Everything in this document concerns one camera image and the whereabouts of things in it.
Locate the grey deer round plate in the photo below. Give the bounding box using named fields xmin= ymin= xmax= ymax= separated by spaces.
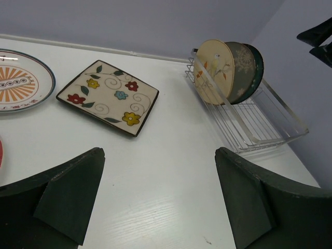
xmin=226 ymin=41 xmax=255 ymax=104

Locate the square cream flower plate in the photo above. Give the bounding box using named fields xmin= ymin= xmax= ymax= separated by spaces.
xmin=56 ymin=60 xmax=159 ymax=137

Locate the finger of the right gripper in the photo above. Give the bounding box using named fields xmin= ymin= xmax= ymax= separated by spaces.
xmin=296 ymin=18 xmax=332 ymax=47
xmin=309 ymin=45 xmax=331 ymax=67

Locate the dark blue blossom plate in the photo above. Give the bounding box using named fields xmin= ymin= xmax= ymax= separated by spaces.
xmin=239 ymin=44 xmax=265 ymax=103

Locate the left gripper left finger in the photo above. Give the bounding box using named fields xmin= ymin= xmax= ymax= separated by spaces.
xmin=1 ymin=147 xmax=105 ymax=248

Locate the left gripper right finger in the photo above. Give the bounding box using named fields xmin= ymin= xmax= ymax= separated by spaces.
xmin=215 ymin=147 xmax=331 ymax=248

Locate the teal and red round plate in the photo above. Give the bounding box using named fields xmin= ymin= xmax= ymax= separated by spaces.
xmin=0 ymin=139 xmax=4 ymax=168

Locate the metal wire dish rack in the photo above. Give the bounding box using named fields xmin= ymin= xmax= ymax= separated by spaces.
xmin=185 ymin=48 xmax=309 ymax=154

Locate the white orange sunburst round plate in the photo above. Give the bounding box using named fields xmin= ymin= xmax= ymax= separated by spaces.
xmin=1 ymin=48 xmax=57 ymax=114

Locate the cream bird plate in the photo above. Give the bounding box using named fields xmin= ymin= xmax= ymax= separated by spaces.
xmin=193 ymin=39 xmax=234 ymax=105

